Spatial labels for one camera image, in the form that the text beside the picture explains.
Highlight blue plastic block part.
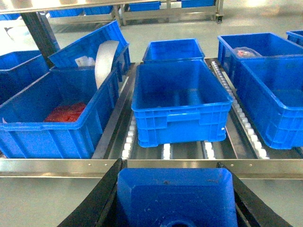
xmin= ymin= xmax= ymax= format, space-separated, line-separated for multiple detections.
xmin=116 ymin=168 xmax=238 ymax=227

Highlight blue bin centre back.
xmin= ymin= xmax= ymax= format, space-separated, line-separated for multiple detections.
xmin=143 ymin=39 xmax=205 ymax=63

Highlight blue bin far left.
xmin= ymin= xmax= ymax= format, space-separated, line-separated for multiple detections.
xmin=0 ymin=50 xmax=49 ymax=104

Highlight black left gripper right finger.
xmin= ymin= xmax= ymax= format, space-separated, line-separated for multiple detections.
xmin=231 ymin=173 xmax=291 ymax=227

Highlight blue bin right front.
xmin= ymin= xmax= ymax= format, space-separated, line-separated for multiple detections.
xmin=234 ymin=57 xmax=303 ymax=149

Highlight red parts in bin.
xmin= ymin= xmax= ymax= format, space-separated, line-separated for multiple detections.
xmin=44 ymin=102 xmax=86 ymax=122

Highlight blue bin left front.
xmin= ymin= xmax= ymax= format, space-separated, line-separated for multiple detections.
xmin=0 ymin=68 xmax=119 ymax=159

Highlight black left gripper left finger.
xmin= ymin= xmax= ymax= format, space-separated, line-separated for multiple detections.
xmin=59 ymin=158 xmax=127 ymax=227

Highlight blue bin centre front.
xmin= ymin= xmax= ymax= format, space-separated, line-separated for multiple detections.
xmin=132 ymin=60 xmax=232 ymax=148

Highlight blue bin tilted left back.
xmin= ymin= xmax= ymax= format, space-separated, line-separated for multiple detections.
xmin=48 ymin=21 xmax=131 ymax=82

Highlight blue bin right back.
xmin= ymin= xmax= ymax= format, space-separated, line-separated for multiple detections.
xmin=218 ymin=33 xmax=303 ymax=84

